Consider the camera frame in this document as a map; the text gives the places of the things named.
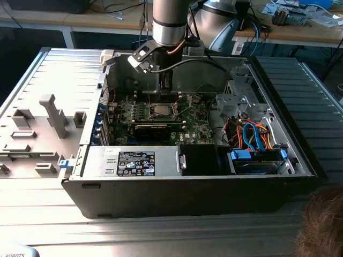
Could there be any metal socket cover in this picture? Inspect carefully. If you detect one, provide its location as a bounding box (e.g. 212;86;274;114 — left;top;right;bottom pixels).
173;94;194;119

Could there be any small CPU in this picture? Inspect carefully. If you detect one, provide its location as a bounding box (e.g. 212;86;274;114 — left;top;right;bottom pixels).
153;104;174;118

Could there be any black RAM slot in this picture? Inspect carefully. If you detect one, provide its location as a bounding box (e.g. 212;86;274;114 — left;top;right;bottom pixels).
135;97;183;104
135;92;181;99

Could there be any CPU socket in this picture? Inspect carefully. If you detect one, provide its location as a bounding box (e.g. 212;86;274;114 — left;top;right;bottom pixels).
148;101;180;121

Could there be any beige case latch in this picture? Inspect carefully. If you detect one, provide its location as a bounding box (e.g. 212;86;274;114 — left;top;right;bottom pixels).
100;49;116;66

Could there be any black graphics card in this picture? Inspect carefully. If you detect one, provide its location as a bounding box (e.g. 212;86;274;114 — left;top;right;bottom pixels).
133;121;185;142

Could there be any green motherboard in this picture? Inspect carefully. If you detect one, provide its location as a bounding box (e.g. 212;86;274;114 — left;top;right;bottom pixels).
106;92;217;147

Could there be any white barcode tag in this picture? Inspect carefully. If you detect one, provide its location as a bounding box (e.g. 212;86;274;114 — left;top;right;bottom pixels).
232;41;244;56

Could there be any blue card retainer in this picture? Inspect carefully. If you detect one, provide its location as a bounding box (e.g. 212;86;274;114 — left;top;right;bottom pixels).
92;102;107;147

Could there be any metal drive cage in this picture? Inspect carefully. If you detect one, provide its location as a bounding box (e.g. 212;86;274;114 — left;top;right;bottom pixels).
215;65;271;123

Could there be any wooden desk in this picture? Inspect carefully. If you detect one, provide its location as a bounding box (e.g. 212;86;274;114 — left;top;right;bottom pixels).
233;0;343;49
0;5;155;49

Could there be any silver power supply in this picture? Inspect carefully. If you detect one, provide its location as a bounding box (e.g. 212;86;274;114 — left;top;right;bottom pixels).
80;146;181;178

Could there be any grey parts rack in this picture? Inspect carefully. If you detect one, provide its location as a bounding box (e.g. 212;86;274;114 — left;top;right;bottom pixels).
0;93;89;179

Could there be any hard disk in blue carrier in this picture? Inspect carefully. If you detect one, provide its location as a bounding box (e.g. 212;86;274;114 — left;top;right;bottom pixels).
227;148;289;176

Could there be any dark heatsink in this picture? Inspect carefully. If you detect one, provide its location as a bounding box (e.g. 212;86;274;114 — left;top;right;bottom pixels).
272;7;289;27

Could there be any black monitor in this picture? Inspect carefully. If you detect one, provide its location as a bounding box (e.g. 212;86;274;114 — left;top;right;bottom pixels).
5;0;91;14

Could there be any black PC case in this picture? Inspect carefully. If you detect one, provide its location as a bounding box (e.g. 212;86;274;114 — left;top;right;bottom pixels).
61;50;330;220

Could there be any grey metal drive box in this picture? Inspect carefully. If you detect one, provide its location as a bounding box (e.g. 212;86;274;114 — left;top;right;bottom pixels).
287;10;308;27

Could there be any blue box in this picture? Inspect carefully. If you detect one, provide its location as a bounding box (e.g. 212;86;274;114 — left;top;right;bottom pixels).
299;0;334;9

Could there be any brown-haired person's head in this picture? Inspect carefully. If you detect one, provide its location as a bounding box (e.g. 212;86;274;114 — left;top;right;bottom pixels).
293;186;343;257

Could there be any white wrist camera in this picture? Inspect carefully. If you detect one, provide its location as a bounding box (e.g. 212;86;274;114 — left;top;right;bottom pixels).
127;44;155;75

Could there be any black camera cable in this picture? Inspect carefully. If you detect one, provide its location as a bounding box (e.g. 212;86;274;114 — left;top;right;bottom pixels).
148;58;228;73

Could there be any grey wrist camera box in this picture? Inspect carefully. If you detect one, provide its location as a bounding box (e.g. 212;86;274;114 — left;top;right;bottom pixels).
186;40;206;56

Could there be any red wire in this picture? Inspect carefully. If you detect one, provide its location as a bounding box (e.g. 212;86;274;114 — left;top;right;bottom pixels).
103;87;117;104

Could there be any blue cable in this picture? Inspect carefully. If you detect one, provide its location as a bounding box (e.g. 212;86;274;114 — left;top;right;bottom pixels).
249;20;263;56

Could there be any blue wire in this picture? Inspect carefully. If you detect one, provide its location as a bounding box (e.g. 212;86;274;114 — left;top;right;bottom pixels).
242;119;266;154

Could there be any orange wire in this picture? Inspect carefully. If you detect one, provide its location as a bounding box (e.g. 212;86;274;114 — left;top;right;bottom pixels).
226;120;274;150

